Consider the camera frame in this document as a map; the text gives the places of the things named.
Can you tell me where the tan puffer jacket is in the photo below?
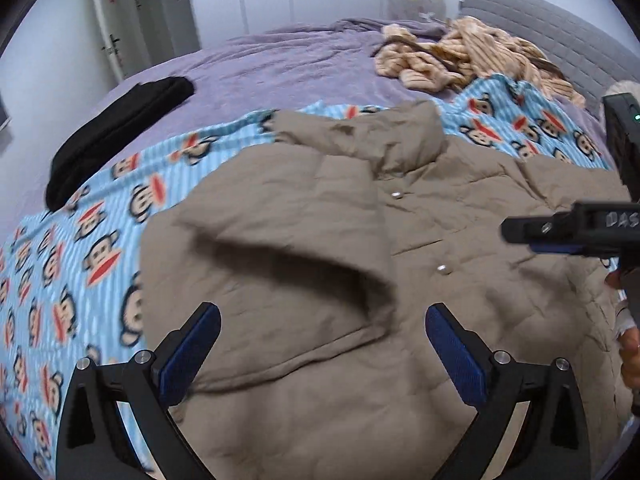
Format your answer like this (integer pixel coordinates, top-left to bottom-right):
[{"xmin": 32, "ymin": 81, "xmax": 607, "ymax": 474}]
[{"xmin": 140, "ymin": 102, "xmax": 630, "ymax": 479}]

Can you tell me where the person's right hand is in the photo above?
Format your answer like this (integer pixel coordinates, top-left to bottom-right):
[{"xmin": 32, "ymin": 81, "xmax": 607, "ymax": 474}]
[{"xmin": 605, "ymin": 269, "xmax": 639, "ymax": 391}]

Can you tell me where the blue monkey print blanket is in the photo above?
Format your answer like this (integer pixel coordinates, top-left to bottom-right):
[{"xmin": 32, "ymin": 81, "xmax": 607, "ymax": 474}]
[{"xmin": 1, "ymin": 74, "xmax": 608, "ymax": 479}]

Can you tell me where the grey quilted headboard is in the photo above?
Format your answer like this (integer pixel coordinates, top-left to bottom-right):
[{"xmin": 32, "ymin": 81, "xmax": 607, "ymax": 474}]
[{"xmin": 459, "ymin": 0, "xmax": 639, "ymax": 115}]

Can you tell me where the beige striped fleece garment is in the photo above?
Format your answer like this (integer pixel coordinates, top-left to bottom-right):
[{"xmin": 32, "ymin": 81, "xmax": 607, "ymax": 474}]
[{"xmin": 373, "ymin": 16, "xmax": 586, "ymax": 108}]

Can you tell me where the purple bed sheet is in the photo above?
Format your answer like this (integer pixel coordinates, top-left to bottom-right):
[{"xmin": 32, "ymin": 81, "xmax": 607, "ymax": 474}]
[{"xmin": 89, "ymin": 16, "xmax": 606, "ymax": 134}]

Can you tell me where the black folded garment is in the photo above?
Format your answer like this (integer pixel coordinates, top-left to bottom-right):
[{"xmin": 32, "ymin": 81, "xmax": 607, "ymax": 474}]
[{"xmin": 44, "ymin": 76, "xmax": 195, "ymax": 211}]

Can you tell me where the white door with handle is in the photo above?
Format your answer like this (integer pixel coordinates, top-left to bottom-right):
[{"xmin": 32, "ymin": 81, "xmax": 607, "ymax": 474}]
[{"xmin": 88, "ymin": 0, "xmax": 202, "ymax": 83}]

